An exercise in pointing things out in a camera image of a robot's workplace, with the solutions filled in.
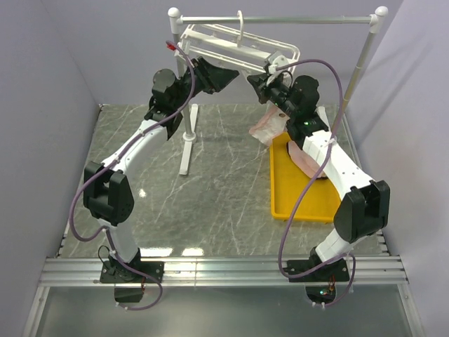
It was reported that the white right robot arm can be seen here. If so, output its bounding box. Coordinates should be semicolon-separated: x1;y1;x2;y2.
247;74;390;282

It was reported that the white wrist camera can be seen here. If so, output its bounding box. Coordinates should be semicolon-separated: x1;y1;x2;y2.
264;51;288;85
166;40;196;67

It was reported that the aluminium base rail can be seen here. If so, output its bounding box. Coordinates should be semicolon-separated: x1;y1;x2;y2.
24;256;424;336

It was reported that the white metal clothes rack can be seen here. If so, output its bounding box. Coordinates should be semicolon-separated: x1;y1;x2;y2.
166;6;389;176

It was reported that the yellow plastic tray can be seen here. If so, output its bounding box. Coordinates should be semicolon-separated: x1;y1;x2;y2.
269;133;340;223

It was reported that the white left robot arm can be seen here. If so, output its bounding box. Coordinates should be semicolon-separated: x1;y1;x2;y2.
83;57;239;311

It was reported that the pink underwear in tray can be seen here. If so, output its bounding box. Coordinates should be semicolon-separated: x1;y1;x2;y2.
286;140;320;178

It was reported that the white pink underwear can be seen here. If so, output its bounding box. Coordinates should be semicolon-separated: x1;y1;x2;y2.
249;104;290;147

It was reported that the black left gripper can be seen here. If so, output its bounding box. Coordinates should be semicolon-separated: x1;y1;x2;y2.
173;57;240;110

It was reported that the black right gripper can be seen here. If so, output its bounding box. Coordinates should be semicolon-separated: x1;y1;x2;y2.
247;74;298;119

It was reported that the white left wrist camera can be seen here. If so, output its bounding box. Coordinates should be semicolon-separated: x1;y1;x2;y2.
166;40;196;67

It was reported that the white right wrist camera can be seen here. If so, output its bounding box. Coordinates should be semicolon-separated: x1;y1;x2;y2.
264;51;288;85

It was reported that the white plastic clip hanger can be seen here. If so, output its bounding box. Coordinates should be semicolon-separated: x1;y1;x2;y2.
178;11;300;73

